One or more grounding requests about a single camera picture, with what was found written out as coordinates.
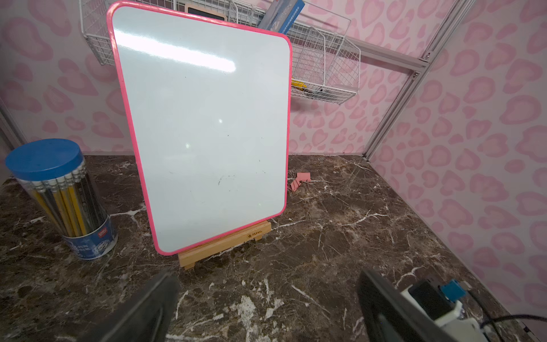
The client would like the blue lid pencil tube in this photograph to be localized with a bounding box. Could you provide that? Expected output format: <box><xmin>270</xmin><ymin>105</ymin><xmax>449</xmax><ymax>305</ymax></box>
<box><xmin>5</xmin><ymin>138</ymin><xmax>118</xmax><ymax>260</ymax></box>

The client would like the yellow black utility knife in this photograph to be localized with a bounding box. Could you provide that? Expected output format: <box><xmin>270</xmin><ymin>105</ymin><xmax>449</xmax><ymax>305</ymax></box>
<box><xmin>291</xmin><ymin>79</ymin><xmax>307</xmax><ymax>91</ymax></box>

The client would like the white calculator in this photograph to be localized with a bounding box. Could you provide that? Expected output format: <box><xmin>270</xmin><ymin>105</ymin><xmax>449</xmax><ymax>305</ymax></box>
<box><xmin>173</xmin><ymin>1</ymin><xmax>227</xmax><ymax>21</ymax></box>

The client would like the back white wire basket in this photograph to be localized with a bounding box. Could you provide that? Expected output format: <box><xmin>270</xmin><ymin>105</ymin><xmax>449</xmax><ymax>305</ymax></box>
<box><xmin>79</xmin><ymin>1</ymin><xmax>361</xmax><ymax>104</ymax></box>

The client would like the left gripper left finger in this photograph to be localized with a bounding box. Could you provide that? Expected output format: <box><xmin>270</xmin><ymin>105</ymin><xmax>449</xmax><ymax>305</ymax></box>
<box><xmin>79</xmin><ymin>272</ymin><xmax>179</xmax><ymax>341</ymax></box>

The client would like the wooden whiteboard stand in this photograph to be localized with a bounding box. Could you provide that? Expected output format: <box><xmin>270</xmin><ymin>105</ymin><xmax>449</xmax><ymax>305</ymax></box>
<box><xmin>178</xmin><ymin>221</ymin><xmax>272</xmax><ymax>270</ymax></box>

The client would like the pink framed whiteboard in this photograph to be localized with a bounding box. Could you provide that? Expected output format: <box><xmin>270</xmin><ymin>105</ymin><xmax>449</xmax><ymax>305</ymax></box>
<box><xmin>106</xmin><ymin>1</ymin><xmax>293</xmax><ymax>256</ymax></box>

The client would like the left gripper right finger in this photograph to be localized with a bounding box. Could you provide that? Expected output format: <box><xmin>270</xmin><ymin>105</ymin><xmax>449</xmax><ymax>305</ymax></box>
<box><xmin>357</xmin><ymin>269</ymin><xmax>454</xmax><ymax>341</ymax></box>

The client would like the blue book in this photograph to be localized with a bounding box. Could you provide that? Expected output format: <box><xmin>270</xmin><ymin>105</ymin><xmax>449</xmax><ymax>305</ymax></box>
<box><xmin>258</xmin><ymin>0</ymin><xmax>306</xmax><ymax>34</ymax></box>

